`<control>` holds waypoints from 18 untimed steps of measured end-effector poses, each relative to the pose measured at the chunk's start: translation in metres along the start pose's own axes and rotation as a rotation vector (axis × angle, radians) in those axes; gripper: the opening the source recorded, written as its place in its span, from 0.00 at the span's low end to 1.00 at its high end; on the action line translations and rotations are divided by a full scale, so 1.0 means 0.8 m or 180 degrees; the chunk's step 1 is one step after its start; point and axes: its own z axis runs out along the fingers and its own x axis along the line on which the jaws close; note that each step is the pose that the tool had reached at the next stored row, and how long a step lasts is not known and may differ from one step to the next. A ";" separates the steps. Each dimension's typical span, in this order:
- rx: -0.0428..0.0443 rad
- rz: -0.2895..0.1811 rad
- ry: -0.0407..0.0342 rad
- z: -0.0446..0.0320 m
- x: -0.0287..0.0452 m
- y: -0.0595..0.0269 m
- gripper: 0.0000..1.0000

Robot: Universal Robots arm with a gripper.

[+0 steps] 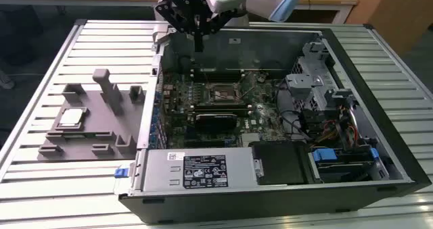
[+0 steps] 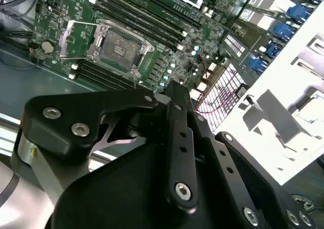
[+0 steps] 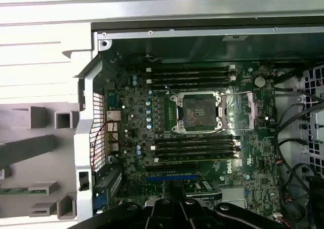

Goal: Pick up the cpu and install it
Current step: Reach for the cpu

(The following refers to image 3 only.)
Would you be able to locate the green motherboard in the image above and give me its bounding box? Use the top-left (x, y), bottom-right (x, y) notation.
top-left (103, 45), bottom-right (282, 216)

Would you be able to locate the grey parts rack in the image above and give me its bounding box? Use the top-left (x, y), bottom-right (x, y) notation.
top-left (0, 101), bottom-right (79, 221)

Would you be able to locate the black RAM slot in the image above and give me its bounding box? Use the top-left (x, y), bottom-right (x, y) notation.
top-left (145, 71), bottom-right (236, 78)
top-left (150, 142), bottom-right (241, 149)
top-left (145, 64), bottom-right (236, 72)
top-left (150, 136), bottom-right (241, 143)
top-left (145, 83), bottom-right (236, 89)
top-left (145, 77), bottom-right (236, 84)
top-left (150, 155), bottom-right (241, 163)
top-left (150, 148), bottom-right (241, 156)

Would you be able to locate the black expansion slot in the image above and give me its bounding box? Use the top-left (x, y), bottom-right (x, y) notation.
top-left (145, 164), bottom-right (198, 175)

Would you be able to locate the black PC case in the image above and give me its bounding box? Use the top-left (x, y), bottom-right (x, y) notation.
top-left (73, 17), bottom-right (324, 229)

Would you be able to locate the green RAM stick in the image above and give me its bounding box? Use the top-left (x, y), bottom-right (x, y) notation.
top-left (0, 187), bottom-right (30, 196)

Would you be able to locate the wire locking lever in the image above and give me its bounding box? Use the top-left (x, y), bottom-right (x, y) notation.
top-left (187, 128), bottom-right (226, 142)
top-left (164, 86), bottom-right (178, 98)

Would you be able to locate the black cable bundle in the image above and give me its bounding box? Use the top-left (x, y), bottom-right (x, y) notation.
top-left (274, 86), bottom-right (324, 229)

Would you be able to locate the metal drive cage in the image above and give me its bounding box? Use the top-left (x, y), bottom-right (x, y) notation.
top-left (298, 64), bottom-right (324, 175)

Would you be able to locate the silver finned heatsink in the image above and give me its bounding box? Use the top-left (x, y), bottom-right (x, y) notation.
top-left (220, 187), bottom-right (247, 207)

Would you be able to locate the CPU socket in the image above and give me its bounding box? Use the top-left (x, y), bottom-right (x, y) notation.
top-left (170, 90), bottom-right (228, 135)

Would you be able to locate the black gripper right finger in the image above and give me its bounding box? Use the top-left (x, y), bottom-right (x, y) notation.
top-left (174, 198), bottom-right (289, 229)

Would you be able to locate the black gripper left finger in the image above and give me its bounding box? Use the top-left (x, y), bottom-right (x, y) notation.
top-left (67, 198), bottom-right (171, 229)

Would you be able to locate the metal socket cover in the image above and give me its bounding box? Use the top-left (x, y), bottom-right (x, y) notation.
top-left (217, 90), bottom-right (258, 133)

